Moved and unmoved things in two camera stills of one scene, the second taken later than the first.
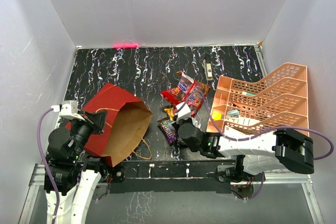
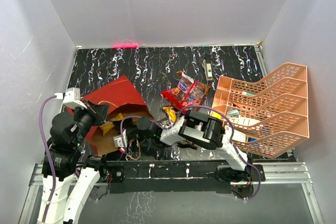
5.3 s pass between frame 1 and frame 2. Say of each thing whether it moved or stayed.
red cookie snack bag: stayed
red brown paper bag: moved
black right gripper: moved
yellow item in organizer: stayed
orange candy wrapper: stayed
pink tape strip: stayed
